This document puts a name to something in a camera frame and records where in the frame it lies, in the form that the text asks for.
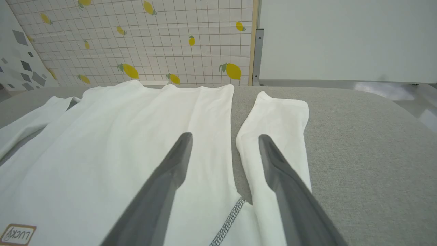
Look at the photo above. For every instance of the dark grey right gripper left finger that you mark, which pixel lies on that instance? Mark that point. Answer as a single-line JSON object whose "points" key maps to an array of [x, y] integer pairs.
{"points": [[153, 205]]}

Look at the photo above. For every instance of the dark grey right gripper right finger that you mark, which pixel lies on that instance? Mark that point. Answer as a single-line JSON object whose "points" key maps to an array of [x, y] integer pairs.
{"points": [[297, 212]]}

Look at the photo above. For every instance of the white garment with black stitching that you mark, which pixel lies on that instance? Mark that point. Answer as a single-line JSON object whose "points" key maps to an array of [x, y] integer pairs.
{"points": [[102, 153]]}

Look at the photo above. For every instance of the lemon-print partition screen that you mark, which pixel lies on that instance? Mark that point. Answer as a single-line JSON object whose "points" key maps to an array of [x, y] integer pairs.
{"points": [[153, 41]]}

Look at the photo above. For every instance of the white board on metal stand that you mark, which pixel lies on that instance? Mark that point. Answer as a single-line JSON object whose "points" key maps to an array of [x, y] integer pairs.
{"points": [[341, 41]]}

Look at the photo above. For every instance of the grey diamond pattern panel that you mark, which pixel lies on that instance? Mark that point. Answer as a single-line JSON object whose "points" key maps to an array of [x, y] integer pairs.
{"points": [[17, 61]]}

